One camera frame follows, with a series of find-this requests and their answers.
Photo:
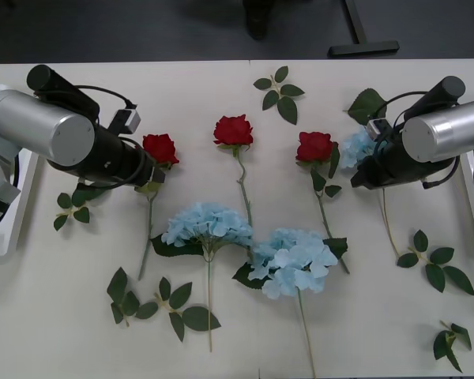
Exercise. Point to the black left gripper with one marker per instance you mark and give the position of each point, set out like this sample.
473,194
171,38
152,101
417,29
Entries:
150,173

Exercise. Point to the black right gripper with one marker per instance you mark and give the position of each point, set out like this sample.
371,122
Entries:
375,173

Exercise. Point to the red rose with bare stem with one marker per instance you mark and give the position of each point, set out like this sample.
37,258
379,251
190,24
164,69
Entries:
160,148

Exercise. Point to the pale blue flower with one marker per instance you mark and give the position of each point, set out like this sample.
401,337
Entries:
355,148
207,225
296,264

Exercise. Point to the red rose with leafy stem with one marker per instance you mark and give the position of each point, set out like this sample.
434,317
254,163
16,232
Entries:
314,146

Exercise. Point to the red rose with thorny stem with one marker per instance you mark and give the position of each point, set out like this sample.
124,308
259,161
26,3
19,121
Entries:
233,129

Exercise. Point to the silver and black right arm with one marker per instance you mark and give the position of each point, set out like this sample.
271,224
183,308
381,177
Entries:
438,134

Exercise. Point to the silver and black left arm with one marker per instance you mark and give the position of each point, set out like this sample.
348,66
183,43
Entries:
43,126

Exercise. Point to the single large green leaf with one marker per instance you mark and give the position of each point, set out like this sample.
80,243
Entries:
365,104

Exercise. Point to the green five-leaf twig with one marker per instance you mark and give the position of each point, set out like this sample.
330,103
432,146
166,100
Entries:
458,278
286,106

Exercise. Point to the black stand foot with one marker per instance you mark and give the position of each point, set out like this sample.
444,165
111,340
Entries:
359,43

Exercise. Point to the small green leaf twig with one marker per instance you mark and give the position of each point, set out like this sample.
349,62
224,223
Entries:
442,345

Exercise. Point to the person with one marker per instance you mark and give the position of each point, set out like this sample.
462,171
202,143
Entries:
258,19

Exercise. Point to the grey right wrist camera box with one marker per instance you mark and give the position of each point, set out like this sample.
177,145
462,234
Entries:
379,127

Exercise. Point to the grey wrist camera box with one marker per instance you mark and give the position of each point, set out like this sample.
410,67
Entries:
379,127
128,120

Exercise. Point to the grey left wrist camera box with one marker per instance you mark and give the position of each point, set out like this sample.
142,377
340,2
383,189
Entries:
128,120

